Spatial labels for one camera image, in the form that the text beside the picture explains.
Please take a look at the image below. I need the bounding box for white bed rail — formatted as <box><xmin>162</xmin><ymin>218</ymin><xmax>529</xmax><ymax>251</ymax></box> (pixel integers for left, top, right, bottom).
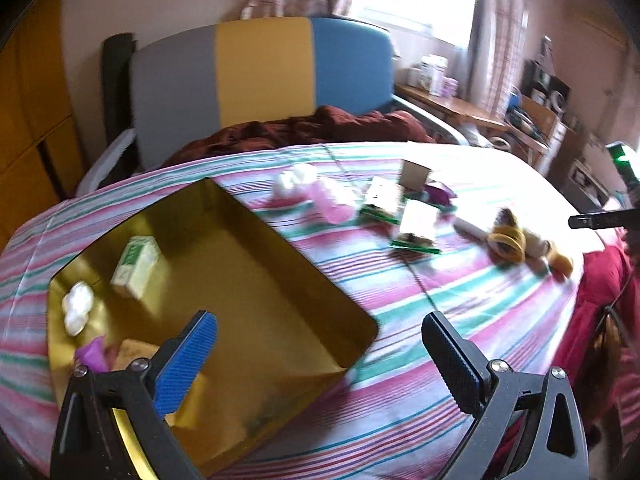
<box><xmin>395</xmin><ymin>95</ymin><xmax>471</xmax><ymax>146</ymax></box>
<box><xmin>75</xmin><ymin>130</ymin><xmax>136</xmax><ymax>196</ymax></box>

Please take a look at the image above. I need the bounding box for cluttered shelf unit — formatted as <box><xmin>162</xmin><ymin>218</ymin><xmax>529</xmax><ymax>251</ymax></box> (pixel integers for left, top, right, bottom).
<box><xmin>505</xmin><ymin>35</ymin><xmax>586</xmax><ymax>161</ymax></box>

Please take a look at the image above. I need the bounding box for yellow wooden wardrobe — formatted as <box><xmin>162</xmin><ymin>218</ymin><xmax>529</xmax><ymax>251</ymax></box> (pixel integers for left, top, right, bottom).
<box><xmin>0</xmin><ymin>0</ymin><xmax>86</xmax><ymax>251</ymax></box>

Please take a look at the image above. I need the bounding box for white cardboard box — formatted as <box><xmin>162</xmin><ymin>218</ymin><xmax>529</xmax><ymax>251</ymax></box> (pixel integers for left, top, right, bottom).
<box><xmin>400</xmin><ymin>159</ymin><xmax>433</xmax><ymax>192</ymax></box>

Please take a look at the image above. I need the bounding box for white tube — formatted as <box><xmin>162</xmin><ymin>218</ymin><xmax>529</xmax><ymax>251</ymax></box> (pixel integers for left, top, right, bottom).
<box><xmin>452</xmin><ymin>215</ymin><xmax>488</xmax><ymax>238</ymax></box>

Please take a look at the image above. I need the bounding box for purple foil packet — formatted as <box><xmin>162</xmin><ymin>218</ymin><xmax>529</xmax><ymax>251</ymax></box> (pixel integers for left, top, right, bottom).
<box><xmin>424</xmin><ymin>182</ymin><xmax>457</xmax><ymax>208</ymax></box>
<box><xmin>74</xmin><ymin>337</ymin><xmax>118</xmax><ymax>373</ymax></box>

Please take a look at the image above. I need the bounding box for white box with green base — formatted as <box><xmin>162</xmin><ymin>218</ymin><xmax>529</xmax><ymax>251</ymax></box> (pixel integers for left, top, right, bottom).
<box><xmin>361</xmin><ymin>177</ymin><xmax>405</xmax><ymax>223</ymax></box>
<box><xmin>389</xmin><ymin>200</ymin><xmax>443</xmax><ymax>255</ymax></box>

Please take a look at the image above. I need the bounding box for green and white carton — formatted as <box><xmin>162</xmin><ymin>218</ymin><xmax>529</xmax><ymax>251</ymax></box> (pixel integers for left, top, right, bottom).
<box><xmin>110</xmin><ymin>236</ymin><xmax>162</xmax><ymax>301</ymax></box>

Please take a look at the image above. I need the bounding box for red cloth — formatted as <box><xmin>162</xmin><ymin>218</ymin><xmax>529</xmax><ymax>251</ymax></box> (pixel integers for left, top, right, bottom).
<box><xmin>560</xmin><ymin>240</ymin><xmax>640</xmax><ymax>461</ymax></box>

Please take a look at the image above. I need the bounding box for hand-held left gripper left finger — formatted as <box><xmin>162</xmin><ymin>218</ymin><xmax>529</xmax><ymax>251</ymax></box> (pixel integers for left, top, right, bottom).
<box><xmin>50</xmin><ymin>310</ymin><xmax>221</xmax><ymax>480</ymax></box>

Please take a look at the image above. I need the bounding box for pink green striped blanket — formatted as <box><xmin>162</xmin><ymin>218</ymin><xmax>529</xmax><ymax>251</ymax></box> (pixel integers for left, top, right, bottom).
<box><xmin>0</xmin><ymin>141</ymin><xmax>608</xmax><ymax>480</ymax></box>

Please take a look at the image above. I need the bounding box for tall white box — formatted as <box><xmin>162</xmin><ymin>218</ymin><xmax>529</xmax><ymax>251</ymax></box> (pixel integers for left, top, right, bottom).
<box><xmin>420</xmin><ymin>55</ymin><xmax>448</xmax><ymax>93</ymax></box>

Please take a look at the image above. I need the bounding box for large bag of cotton balls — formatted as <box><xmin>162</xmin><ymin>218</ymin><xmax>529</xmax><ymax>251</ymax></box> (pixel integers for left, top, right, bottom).
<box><xmin>271</xmin><ymin>163</ymin><xmax>318</xmax><ymax>201</ymax></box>

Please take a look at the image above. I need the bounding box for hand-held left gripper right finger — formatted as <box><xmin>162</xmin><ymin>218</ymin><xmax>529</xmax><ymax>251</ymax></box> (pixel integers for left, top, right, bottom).
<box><xmin>421</xmin><ymin>311</ymin><xmax>591</xmax><ymax>480</ymax></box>

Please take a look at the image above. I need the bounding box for gold metal tin box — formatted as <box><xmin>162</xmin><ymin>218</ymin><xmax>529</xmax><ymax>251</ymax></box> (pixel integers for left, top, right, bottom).
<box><xmin>46</xmin><ymin>177</ymin><xmax>378</xmax><ymax>478</ymax></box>

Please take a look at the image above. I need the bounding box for yellow tape roll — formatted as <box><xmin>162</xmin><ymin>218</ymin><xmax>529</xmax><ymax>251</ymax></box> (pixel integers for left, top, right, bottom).
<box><xmin>487</xmin><ymin>207</ymin><xmax>528</xmax><ymax>263</ymax></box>

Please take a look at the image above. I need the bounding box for small bag of cotton balls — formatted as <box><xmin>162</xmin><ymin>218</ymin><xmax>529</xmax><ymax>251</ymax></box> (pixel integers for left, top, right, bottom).
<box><xmin>61</xmin><ymin>281</ymin><xmax>96</xmax><ymax>337</ymax></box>

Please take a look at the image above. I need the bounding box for brown padded jacket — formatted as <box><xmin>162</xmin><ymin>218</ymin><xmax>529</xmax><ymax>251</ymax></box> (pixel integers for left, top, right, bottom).
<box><xmin>160</xmin><ymin>105</ymin><xmax>436</xmax><ymax>168</ymax></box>

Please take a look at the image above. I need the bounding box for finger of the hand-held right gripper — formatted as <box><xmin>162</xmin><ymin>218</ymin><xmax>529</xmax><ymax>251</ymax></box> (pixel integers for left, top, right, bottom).
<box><xmin>569</xmin><ymin>209</ymin><xmax>640</xmax><ymax>231</ymax></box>

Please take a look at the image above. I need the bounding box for orange small toy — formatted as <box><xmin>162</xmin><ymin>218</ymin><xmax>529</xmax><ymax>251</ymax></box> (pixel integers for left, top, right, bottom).
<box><xmin>525</xmin><ymin>237</ymin><xmax>575</xmax><ymax>277</ymax></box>

